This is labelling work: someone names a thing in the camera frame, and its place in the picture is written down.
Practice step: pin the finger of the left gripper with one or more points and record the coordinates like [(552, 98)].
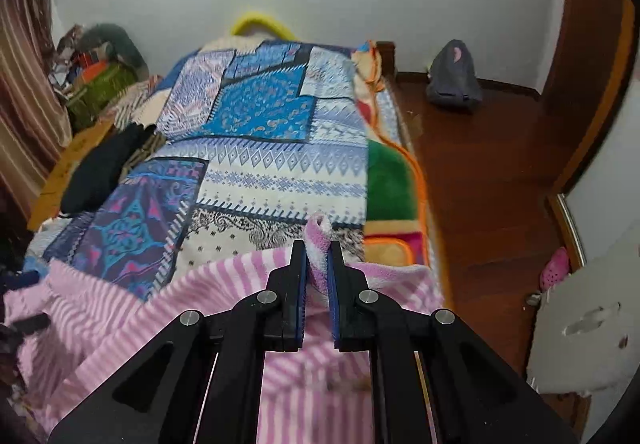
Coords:
[(31, 324), (16, 281)]

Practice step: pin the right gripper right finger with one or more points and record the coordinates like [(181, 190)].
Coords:
[(433, 379)]

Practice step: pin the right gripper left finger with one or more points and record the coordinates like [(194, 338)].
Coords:
[(198, 379)]

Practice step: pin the bamboo lap desk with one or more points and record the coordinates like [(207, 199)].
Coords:
[(48, 202)]

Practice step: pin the folded black garment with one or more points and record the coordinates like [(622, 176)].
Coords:
[(98, 174)]

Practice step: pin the colourful fleece under-blanket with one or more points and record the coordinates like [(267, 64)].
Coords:
[(400, 229)]

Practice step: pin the striped brown curtain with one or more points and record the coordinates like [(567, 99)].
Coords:
[(35, 127)]

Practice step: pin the white foam board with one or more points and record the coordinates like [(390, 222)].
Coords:
[(586, 335)]

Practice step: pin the pink croc slipper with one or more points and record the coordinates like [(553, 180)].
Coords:
[(555, 270)]

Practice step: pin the folded khaki garment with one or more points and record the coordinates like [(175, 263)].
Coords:
[(145, 151)]

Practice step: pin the orange striped blanket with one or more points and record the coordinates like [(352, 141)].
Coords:
[(140, 103)]

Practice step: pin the green patterned storage box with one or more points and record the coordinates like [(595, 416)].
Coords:
[(87, 103)]

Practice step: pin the blue patchwork bed quilt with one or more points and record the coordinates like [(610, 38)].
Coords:
[(258, 140)]

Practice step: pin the grey-green neck pillow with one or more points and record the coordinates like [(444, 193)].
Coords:
[(113, 43)]

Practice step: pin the grey backpack on floor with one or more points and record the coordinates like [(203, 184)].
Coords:
[(453, 82)]

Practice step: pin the yellow curved bed headboard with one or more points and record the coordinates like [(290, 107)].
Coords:
[(254, 20)]

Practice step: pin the brown wooden door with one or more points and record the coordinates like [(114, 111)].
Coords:
[(589, 75)]

